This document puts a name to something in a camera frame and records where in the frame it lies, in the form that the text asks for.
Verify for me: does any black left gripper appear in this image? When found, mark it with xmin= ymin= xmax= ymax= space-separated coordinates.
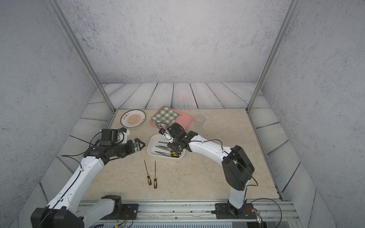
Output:
xmin=111 ymin=137 xmax=146 ymax=157

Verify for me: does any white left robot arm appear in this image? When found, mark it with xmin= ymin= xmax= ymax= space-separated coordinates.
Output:
xmin=30 ymin=139 xmax=145 ymax=228

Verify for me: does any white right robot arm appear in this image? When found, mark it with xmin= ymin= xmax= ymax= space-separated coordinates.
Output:
xmin=163 ymin=130 xmax=255 ymax=211

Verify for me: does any white rectangular storage box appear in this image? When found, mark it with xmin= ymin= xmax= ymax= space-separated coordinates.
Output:
xmin=147 ymin=134 xmax=186 ymax=161

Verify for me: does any clear plastic cup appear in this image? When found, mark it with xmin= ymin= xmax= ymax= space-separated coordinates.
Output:
xmin=194 ymin=115 xmax=205 ymax=129

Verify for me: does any green checkered cloth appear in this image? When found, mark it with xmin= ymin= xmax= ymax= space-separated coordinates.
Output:
xmin=152 ymin=106 xmax=180 ymax=128

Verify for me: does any round patterned plate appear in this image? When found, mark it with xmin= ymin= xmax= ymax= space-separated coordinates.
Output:
xmin=120 ymin=109 xmax=146 ymax=128

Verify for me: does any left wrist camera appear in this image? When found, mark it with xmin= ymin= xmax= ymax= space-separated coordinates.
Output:
xmin=134 ymin=138 xmax=146 ymax=153

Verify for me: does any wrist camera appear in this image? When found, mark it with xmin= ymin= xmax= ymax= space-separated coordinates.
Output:
xmin=158 ymin=122 xmax=186 ymax=137
xmin=134 ymin=138 xmax=146 ymax=153

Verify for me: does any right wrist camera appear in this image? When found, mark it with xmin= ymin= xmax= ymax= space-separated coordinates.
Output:
xmin=158 ymin=122 xmax=186 ymax=137

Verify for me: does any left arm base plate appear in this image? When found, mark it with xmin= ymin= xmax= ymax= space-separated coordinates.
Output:
xmin=101 ymin=204 xmax=139 ymax=221

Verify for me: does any metal base rail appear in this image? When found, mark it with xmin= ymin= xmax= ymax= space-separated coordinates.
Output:
xmin=79 ymin=200 xmax=300 ymax=228

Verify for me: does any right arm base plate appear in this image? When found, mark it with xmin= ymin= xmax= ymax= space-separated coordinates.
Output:
xmin=211 ymin=202 xmax=257 ymax=219

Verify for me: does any left aluminium frame post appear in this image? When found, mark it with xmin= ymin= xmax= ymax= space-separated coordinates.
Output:
xmin=47 ymin=0 xmax=116 ymax=114

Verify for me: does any aluminium frame post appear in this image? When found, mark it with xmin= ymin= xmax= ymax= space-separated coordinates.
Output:
xmin=246 ymin=0 xmax=300 ymax=113
xmin=47 ymin=0 xmax=116 ymax=114

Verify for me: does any right aluminium frame post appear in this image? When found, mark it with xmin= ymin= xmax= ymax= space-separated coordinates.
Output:
xmin=246 ymin=0 xmax=300 ymax=113

